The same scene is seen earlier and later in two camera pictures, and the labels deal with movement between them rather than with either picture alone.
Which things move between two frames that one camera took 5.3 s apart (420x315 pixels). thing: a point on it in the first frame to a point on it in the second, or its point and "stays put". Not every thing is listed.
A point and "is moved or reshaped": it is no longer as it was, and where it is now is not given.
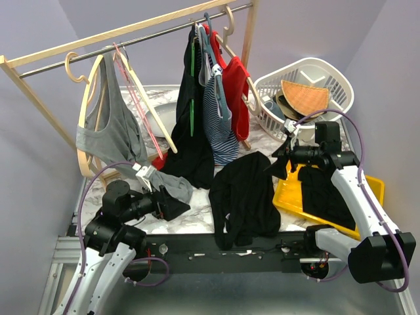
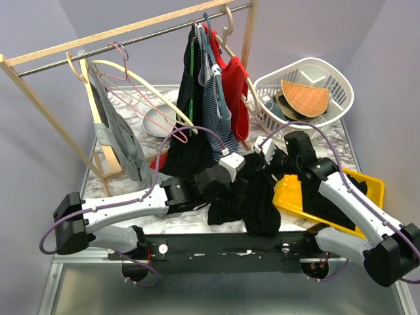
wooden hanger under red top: (230, 49) stays put
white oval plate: (167, 113) stays put
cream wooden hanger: (144, 100) to (122, 68)
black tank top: (243, 201) is moved or reshaped
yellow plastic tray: (288, 194) stays put
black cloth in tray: (321, 197) stays put
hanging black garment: (190, 159) stays put
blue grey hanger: (216, 69) stays put
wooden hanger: (86, 80) to (85, 77)
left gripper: (170, 206) to (210, 168)
